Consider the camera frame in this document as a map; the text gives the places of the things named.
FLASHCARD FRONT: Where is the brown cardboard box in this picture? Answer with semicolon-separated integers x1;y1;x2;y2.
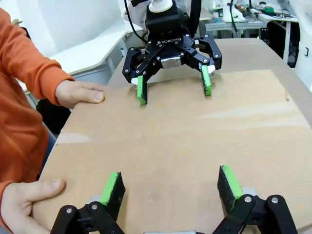
31;69;312;234

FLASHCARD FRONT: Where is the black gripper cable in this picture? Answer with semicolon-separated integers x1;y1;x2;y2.
123;0;149;44

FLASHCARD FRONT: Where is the person's left hand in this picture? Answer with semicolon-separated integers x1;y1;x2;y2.
55;80;106;110

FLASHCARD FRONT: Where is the person in orange sweater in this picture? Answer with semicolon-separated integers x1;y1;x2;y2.
0;6;57;231

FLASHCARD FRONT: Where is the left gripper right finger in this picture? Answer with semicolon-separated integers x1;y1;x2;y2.
211;165;299;234

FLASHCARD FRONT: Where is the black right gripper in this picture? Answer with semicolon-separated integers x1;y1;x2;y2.
121;5;223;106

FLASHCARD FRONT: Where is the person's right hand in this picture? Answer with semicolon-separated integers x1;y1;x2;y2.
0;178;67;234

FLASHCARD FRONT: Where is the white curved desk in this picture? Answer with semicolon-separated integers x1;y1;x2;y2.
49;23;148;77

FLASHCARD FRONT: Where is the orange-sleeved left forearm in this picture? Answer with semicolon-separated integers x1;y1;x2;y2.
0;7;75;107

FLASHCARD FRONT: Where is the white cluttered desk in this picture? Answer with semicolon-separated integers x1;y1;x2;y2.
257;9;301;64

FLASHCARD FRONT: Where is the aluminium frame bench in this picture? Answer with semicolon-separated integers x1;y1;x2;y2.
204;19;267;39

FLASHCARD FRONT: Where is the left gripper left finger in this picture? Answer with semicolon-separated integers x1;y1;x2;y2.
49;171;126;234

